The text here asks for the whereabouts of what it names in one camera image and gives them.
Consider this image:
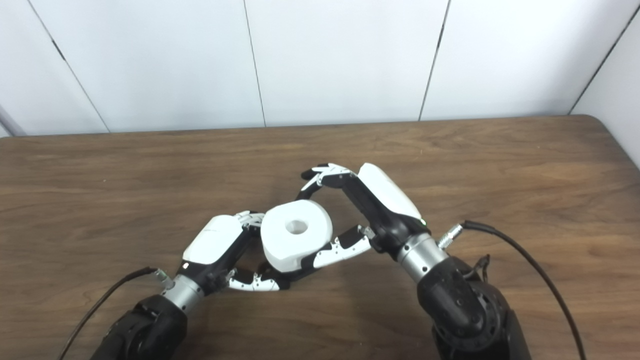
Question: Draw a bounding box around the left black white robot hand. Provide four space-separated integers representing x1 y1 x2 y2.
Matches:
181 210 291 294

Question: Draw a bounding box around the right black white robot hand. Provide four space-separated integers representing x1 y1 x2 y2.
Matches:
299 162 431 273

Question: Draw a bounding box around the round white piece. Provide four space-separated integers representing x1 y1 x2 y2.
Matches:
260 199 334 274

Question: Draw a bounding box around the thin black wrist wire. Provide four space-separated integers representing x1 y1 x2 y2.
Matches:
467 254 492 282

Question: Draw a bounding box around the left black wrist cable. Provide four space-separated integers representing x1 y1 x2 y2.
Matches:
57 266 173 360

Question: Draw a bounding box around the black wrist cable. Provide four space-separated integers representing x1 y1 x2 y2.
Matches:
437 220 587 360
57 266 173 360

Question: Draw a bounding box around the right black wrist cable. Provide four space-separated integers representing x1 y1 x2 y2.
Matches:
437 220 587 360

